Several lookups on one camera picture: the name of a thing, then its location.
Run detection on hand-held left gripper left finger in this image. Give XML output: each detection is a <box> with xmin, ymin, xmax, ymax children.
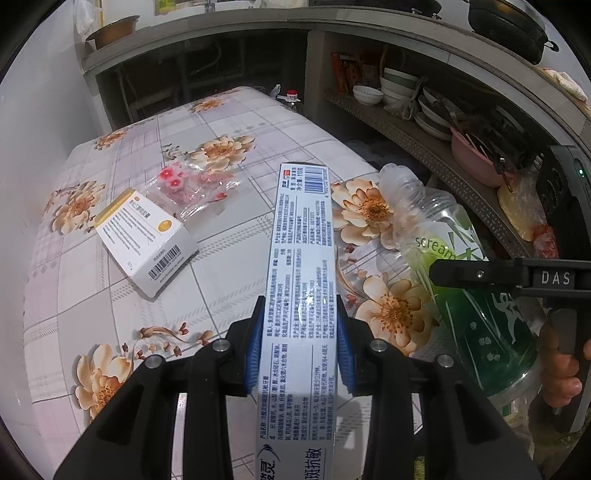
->
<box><xmin>53</xmin><ymin>295</ymin><xmax>267</xmax><ymax>480</ymax></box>

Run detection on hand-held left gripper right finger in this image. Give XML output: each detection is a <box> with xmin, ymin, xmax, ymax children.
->
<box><xmin>336</xmin><ymin>294</ymin><xmax>543</xmax><ymax>480</ymax></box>

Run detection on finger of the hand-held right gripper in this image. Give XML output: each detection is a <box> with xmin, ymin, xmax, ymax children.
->
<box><xmin>428</xmin><ymin>257</ymin><xmax>529</xmax><ymax>290</ymax></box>

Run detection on green plastic bottle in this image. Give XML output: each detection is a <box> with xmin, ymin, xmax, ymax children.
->
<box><xmin>379</xmin><ymin>164</ymin><xmax>542</xmax><ymax>425</ymax></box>

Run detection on white toothpaste box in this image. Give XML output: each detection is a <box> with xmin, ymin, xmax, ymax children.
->
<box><xmin>254</xmin><ymin>162</ymin><xmax>340</xmax><ymax>480</ymax></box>

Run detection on person's right hand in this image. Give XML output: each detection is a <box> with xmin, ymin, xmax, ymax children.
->
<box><xmin>539</xmin><ymin>318</ymin><xmax>583</xmax><ymax>409</ymax></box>

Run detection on red-orange packet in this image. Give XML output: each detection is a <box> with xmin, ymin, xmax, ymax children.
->
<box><xmin>533</xmin><ymin>226</ymin><xmax>559</xmax><ymax>259</ymax></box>

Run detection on yellowish plastic bag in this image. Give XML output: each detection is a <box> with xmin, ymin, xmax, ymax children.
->
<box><xmin>498</xmin><ymin>178</ymin><xmax>552</xmax><ymax>243</ymax></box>

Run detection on pink basin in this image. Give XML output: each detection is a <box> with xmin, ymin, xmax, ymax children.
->
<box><xmin>450</xmin><ymin>127</ymin><xmax>513</xmax><ymax>188</ymax></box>

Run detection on white rag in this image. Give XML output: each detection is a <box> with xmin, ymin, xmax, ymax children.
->
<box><xmin>542</xmin><ymin>67</ymin><xmax>589</xmax><ymax>102</ymax></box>

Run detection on wooden shelf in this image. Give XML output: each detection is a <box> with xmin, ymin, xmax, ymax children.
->
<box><xmin>323</xmin><ymin>88</ymin><xmax>555</xmax><ymax>278</ymax></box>

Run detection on stack of plates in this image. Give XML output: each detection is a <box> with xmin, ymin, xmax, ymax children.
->
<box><xmin>413</xmin><ymin>88</ymin><xmax>455</xmax><ymax>141</ymax></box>

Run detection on white and yellow box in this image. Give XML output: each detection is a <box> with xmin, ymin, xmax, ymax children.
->
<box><xmin>95</xmin><ymin>188</ymin><xmax>200</xmax><ymax>300</ymax></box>

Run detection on clear packet with pink candies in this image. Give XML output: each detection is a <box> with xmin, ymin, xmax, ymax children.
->
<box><xmin>145</xmin><ymin>154</ymin><xmax>245</xmax><ymax>220</ymax></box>

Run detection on black pot with steel lid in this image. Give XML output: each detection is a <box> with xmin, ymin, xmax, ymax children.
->
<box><xmin>467</xmin><ymin>0</ymin><xmax>559</xmax><ymax>65</ymax></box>

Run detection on stack of white bowls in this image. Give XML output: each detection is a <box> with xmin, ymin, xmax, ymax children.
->
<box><xmin>379</xmin><ymin>68</ymin><xmax>419</xmax><ymax>104</ymax></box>

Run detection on white bowl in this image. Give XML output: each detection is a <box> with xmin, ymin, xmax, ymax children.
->
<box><xmin>353</xmin><ymin>85</ymin><xmax>385</xmax><ymax>106</ymax></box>

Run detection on orange packets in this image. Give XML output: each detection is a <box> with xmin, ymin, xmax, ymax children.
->
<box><xmin>331</xmin><ymin>52</ymin><xmax>384</xmax><ymax>95</ymax></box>

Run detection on black wok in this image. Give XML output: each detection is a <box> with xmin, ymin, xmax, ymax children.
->
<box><xmin>402</xmin><ymin>0</ymin><xmax>444</xmax><ymax>19</ymax></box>

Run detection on grey kitchen counter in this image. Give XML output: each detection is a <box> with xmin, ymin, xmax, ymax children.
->
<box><xmin>81</xmin><ymin>2</ymin><xmax>591</xmax><ymax>278</ymax></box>

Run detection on copper basin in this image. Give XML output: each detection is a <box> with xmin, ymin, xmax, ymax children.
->
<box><xmin>85</xmin><ymin>15</ymin><xmax>140</xmax><ymax>51</ymax></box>

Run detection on yellow-green bottle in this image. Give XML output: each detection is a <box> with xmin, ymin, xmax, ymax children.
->
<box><xmin>156</xmin><ymin>0</ymin><xmax>205</xmax><ymax>14</ymax></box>

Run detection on white plastic bag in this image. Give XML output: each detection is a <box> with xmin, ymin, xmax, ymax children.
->
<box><xmin>74</xmin><ymin>0</ymin><xmax>95</xmax><ymax>38</ymax></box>

